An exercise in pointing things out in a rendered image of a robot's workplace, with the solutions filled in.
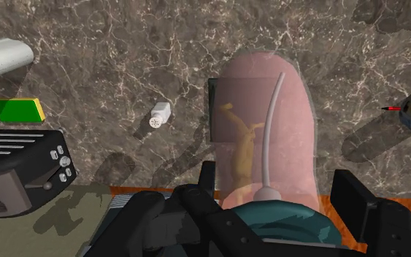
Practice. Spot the white cylinder roll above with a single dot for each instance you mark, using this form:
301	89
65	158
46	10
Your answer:
2	57

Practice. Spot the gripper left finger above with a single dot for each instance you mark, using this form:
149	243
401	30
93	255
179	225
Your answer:
162	220

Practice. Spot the white salt shaker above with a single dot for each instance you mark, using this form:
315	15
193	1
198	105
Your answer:
160	114

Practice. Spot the green and yellow sponge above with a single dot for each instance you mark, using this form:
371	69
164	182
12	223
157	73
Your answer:
16	111

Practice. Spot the black toaster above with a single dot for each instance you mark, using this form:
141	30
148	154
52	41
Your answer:
20	167

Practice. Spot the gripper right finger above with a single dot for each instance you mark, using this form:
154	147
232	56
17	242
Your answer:
386	224

